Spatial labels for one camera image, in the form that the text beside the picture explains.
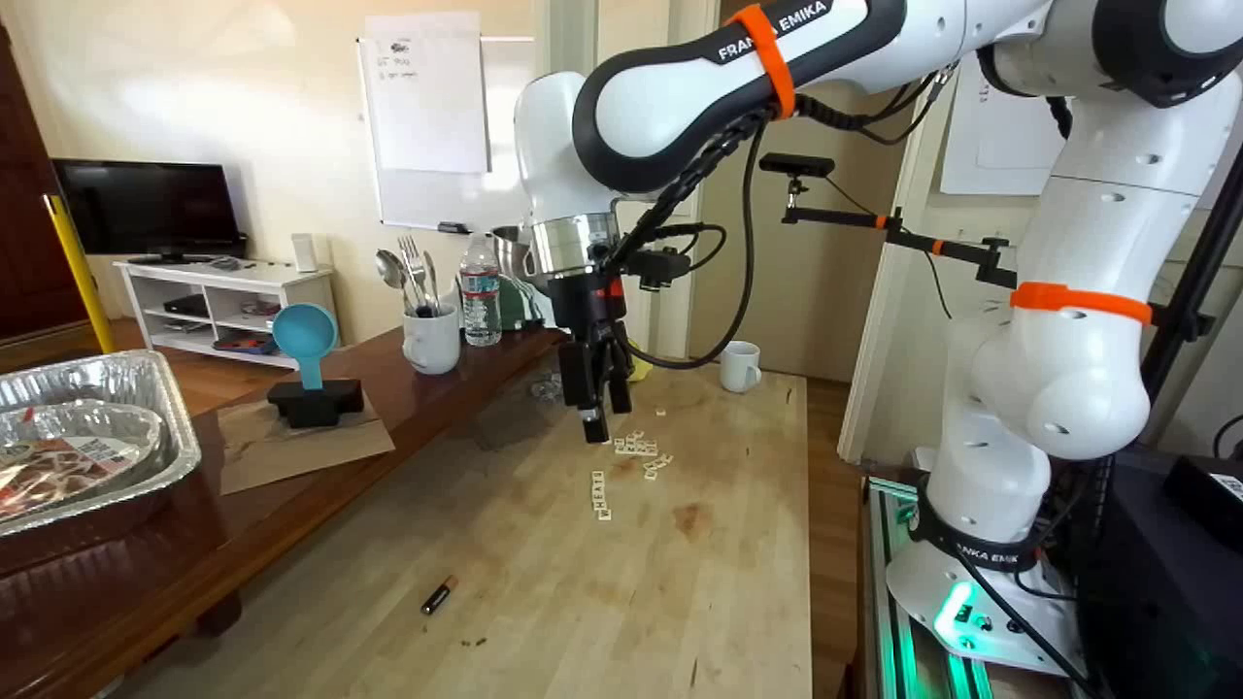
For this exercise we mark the black television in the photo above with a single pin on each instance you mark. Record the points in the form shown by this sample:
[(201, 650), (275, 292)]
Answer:
[(149, 207)]

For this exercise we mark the white mug with utensils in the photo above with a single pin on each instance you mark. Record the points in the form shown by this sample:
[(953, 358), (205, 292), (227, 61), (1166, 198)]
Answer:
[(432, 343)]

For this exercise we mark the white paper flipchart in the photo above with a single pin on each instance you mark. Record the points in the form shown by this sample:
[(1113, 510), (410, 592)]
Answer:
[(442, 118)]

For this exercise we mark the blue scoop on black base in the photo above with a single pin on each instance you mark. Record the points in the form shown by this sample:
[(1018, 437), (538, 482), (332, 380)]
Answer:
[(307, 336)]

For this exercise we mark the black marker pen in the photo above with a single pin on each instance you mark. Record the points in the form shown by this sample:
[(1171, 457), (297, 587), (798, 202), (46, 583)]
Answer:
[(435, 598)]

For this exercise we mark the dark wooden side table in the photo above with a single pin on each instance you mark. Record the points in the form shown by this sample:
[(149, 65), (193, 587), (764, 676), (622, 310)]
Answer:
[(92, 598)]

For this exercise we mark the yellow stick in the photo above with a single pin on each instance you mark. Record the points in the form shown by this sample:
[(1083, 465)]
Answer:
[(79, 270)]

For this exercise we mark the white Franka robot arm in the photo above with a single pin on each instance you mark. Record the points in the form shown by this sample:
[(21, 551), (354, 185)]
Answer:
[(1039, 382)]

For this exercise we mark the white tv shelf unit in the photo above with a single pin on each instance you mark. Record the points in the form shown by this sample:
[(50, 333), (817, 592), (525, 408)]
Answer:
[(220, 314)]

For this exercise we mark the cluster of white letter tiles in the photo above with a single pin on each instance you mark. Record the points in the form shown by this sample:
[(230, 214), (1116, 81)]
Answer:
[(640, 447)]

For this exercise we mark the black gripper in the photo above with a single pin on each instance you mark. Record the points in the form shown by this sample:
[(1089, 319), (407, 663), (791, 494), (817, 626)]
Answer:
[(591, 356)]

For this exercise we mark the clear plastic water bottle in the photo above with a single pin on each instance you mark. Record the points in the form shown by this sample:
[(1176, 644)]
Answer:
[(481, 292)]

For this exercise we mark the brown cardboard sheet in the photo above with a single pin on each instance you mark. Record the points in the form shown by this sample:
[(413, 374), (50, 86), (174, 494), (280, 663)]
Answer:
[(263, 447)]

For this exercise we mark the row of white letter tiles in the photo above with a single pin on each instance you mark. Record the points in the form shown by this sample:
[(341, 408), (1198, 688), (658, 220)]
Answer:
[(600, 494)]

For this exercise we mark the small white cup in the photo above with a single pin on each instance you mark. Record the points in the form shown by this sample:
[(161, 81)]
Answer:
[(740, 368)]

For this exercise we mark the aluminium foil tray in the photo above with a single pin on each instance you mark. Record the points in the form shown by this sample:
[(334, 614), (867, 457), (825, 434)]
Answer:
[(87, 437)]

